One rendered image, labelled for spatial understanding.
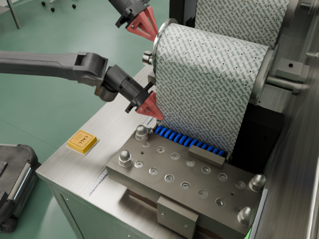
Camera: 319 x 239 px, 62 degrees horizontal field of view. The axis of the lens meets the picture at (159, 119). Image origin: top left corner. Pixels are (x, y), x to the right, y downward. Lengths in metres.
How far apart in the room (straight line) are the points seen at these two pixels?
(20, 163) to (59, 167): 0.99
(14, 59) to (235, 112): 0.60
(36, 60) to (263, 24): 0.61
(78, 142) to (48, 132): 1.43
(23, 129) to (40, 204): 0.75
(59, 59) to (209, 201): 0.53
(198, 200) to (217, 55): 0.33
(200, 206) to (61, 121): 1.89
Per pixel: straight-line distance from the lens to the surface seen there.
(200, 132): 0.74
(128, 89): 0.74
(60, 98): 2.64
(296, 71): 0.61
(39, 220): 1.91
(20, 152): 1.94
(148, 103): 0.73
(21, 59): 0.82
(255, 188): 0.69
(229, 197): 0.67
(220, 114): 0.67
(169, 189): 0.66
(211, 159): 0.70
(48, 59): 0.79
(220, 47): 0.61
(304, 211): 0.22
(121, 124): 0.99
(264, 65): 0.60
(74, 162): 0.91
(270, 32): 0.80
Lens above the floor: 1.60
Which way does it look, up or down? 45 degrees down
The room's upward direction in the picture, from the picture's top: straight up
